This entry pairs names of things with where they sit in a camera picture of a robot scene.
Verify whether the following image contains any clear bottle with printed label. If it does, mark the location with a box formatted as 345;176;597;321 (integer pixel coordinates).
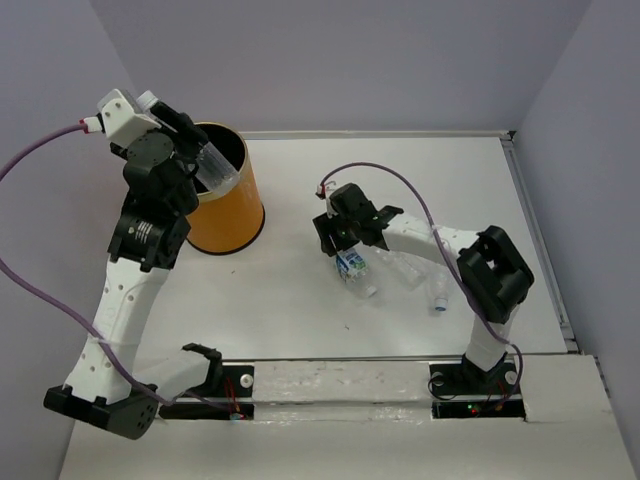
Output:
335;248;378;299

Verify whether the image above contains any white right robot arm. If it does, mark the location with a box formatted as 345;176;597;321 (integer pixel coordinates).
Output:
313;183;534;392

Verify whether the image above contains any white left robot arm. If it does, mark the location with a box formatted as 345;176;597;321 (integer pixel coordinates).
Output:
44;94;223;440

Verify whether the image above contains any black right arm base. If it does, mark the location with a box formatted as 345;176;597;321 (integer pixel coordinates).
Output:
426;359;526;420

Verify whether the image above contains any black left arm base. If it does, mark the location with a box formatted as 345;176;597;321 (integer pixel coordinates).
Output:
158;363;255;421

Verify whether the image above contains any orange cylindrical bin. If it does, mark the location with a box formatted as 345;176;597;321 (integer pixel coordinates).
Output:
187;122;266;256

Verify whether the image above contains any clear plastic bottle blue cap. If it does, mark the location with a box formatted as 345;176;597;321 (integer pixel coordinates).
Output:
428;270;451;313

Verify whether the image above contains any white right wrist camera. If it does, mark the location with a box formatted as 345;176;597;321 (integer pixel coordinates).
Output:
315;180;337;204

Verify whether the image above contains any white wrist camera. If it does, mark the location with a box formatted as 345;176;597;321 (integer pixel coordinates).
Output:
315;180;337;204
80;89;161;148

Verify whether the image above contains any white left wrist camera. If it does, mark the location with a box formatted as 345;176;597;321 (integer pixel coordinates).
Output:
80;89;161;148

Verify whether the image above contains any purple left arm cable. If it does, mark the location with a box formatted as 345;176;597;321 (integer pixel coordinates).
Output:
0;117;251;416

